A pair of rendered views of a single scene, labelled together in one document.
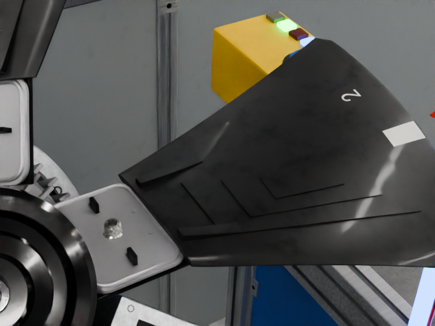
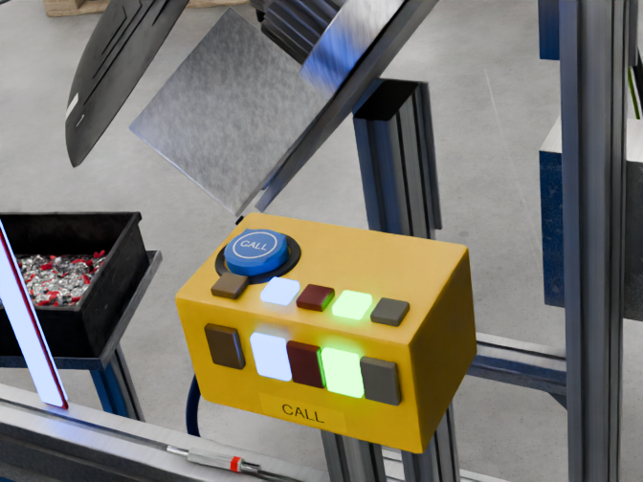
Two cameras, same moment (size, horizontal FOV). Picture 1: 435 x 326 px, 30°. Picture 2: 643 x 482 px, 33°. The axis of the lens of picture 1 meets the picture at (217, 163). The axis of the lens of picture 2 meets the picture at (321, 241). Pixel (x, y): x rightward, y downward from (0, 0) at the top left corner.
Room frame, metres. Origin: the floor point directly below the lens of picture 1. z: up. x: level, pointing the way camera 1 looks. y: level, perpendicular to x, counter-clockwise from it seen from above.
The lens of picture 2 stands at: (1.32, -0.29, 1.46)
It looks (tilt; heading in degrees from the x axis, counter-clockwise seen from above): 34 degrees down; 155
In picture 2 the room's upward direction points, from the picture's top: 10 degrees counter-clockwise
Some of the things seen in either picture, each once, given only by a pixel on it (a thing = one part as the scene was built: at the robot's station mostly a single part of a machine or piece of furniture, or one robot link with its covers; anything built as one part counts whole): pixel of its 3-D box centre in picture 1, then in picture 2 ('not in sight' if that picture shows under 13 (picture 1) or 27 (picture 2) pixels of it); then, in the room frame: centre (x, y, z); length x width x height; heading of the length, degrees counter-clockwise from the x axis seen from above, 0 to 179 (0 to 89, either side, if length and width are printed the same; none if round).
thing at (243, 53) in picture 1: (279, 83); (331, 333); (0.83, -0.07, 1.02); 0.16 x 0.10 x 0.11; 33
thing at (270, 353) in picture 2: not in sight; (271, 357); (0.85, -0.12, 1.04); 0.02 x 0.01 x 0.03; 33
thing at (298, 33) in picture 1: (298, 33); (315, 297); (0.86, -0.09, 1.08); 0.02 x 0.02 x 0.01; 33
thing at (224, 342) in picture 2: not in sight; (225, 346); (0.82, -0.14, 1.04); 0.02 x 0.01 x 0.03; 33
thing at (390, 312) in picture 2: (275, 17); (389, 312); (0.90, -0.06, 1.08); 0.02 x 0.02 x 0.01; 33
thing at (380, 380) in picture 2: not in sight; (380, 381); (0.91, -0.08, 1.04); 0.02 x 0.01 x 0.03; 33
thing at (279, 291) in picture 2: (310, 43); (279, 291); (0.84, -0.10, 1.08); 0.02 x 0.02 x 0.01; 33
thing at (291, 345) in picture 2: not in sight; (306, 364); (0.87, -0.11, 1.04); 0.02 x 0.01 x 0.03; 33
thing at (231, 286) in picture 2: not in sight; (230, 285); (0.81, -0.12, 1.08); 0.02 x 0.02 x 0.01; 33
